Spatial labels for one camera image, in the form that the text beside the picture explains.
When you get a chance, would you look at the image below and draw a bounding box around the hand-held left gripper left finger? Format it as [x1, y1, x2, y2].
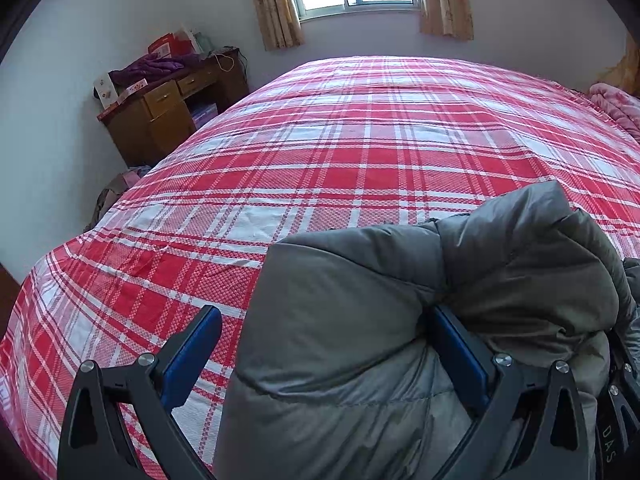
[57, 305, 223, 480]

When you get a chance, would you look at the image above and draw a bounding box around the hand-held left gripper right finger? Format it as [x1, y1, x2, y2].
[431, 305, 598, 480]

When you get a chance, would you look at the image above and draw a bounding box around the grey padded jacket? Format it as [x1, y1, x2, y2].
[212, 180, 638, 480]

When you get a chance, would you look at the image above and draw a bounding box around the pile of clothes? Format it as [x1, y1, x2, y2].
[85, 165, 151, 231]

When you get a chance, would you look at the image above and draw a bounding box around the wooden door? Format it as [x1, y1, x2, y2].
[0, 262, 21, 336]

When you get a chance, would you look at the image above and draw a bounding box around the red plaid bed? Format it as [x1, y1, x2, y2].
[0, 55, 640, 480]

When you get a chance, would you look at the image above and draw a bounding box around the stack of books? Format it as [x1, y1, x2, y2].
[190, 102, 221, 133]

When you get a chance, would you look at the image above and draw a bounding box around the wooden desk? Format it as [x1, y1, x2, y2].
[95, 47, 251, 168]

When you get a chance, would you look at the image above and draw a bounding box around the flat white box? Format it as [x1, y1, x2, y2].
[116, 79, 150, 101]

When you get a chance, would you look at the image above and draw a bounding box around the white printed box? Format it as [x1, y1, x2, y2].
[93, 72, 121, 111]

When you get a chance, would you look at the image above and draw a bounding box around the purple cloth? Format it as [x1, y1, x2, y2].
[109, 55, 206, 88]

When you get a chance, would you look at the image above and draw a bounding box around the pink blanket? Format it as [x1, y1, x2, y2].
[587, 82, 640, 133]

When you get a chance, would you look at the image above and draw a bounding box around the red box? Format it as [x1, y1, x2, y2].
[147, 31, 193, 58]

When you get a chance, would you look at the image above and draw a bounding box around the yellow cloth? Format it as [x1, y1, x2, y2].
[607, 35, 640, 96]

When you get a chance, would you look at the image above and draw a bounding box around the yellow patterned curtain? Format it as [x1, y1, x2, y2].
[248, 0, 306, 52]
[417, 0, 475, 42]

